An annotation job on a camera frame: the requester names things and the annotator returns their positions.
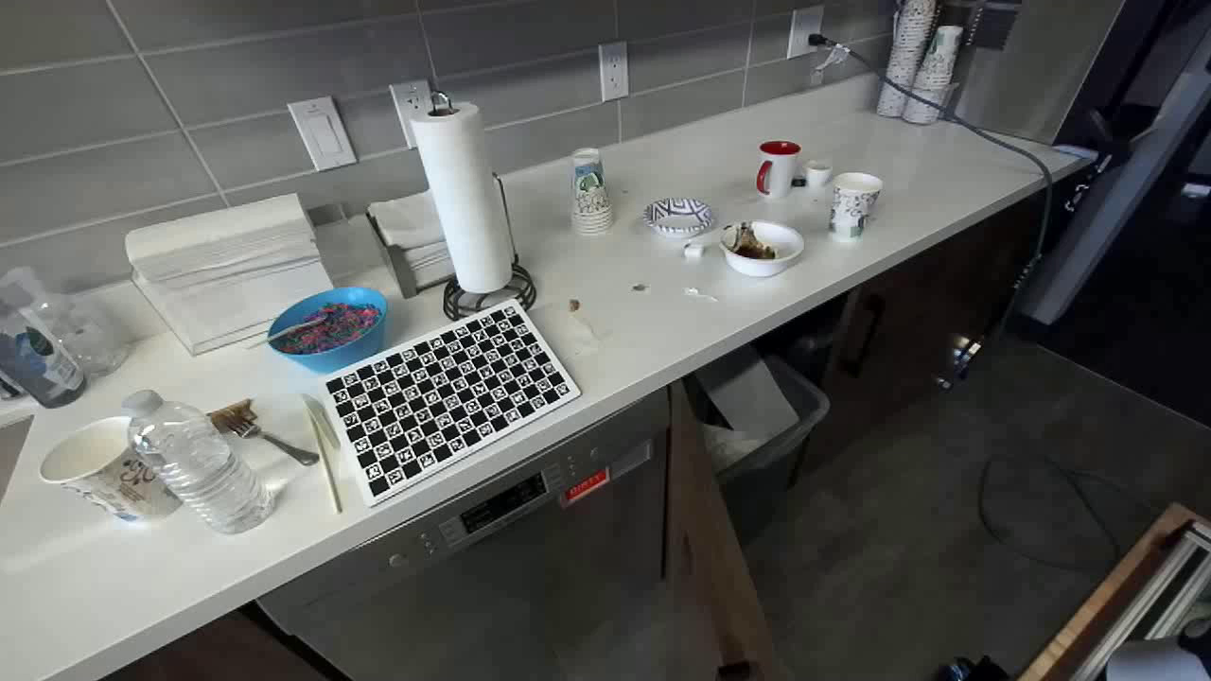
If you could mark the brown food lump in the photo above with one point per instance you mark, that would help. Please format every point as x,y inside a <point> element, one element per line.
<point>232,416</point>

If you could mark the dark purple food scraps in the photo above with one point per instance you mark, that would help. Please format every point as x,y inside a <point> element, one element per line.
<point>329,332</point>

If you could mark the small upturned paper cup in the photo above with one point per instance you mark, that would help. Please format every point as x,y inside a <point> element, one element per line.
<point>589,192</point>

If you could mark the blue plastic bowl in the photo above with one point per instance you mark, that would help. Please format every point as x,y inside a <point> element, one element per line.
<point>291,353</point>

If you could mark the wooden frame with rails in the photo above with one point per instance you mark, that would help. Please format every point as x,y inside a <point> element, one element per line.
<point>1100,605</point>

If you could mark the white ceramic bowl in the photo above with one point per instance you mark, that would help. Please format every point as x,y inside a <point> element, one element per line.
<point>788,249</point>

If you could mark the brown wooden cabinet front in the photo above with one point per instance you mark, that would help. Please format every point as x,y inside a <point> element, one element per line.
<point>911,326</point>

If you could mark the red and white mug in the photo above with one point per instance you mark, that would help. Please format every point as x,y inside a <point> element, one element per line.
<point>776,177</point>

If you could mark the white wall switch plate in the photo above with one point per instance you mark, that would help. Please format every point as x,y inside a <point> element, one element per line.
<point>323,134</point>

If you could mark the white paper towel roll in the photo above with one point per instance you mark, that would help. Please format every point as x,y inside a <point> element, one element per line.
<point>464,192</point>

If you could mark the clear plastic bin bag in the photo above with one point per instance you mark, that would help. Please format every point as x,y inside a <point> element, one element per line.
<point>752,402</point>

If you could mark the small white scrap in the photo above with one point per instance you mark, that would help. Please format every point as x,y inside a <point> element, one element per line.
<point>692,251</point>

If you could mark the green patterned paper cup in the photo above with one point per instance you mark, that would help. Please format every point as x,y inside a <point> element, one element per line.
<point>854,208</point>

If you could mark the brown crumb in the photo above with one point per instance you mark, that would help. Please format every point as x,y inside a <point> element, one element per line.
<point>636,290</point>
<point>574,304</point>

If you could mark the black white checkered mat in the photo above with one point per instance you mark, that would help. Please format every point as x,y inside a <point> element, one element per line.
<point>439,399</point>

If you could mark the steel dishwasher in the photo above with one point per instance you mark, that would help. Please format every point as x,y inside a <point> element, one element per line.
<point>504,553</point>

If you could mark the grey metal frame beam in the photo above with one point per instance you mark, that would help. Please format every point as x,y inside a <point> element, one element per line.
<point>1111,201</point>

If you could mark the white wall outlet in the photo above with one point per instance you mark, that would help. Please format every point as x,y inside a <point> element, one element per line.
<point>805,29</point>
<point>613,71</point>
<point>411,111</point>

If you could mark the metal fork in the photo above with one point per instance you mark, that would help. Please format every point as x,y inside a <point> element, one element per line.
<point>285,444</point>

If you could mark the brown patterned paper cup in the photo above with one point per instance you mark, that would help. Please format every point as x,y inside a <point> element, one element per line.
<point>84,454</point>

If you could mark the short stack of paper cups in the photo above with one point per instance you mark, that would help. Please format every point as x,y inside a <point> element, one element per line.
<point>937,76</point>

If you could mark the tall stack of paper cups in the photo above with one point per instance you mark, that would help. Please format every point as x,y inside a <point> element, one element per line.
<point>911,59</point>

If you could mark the clear plastic container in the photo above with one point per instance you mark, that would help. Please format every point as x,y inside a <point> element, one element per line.
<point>41,346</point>

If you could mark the tiny white cup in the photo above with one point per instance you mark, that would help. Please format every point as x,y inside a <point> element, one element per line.
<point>817,179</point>

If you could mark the open cabinet door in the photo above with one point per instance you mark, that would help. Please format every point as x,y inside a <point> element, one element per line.
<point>705,541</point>

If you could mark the clear plastic water bottle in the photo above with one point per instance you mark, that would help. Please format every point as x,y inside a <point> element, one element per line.
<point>200,467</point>

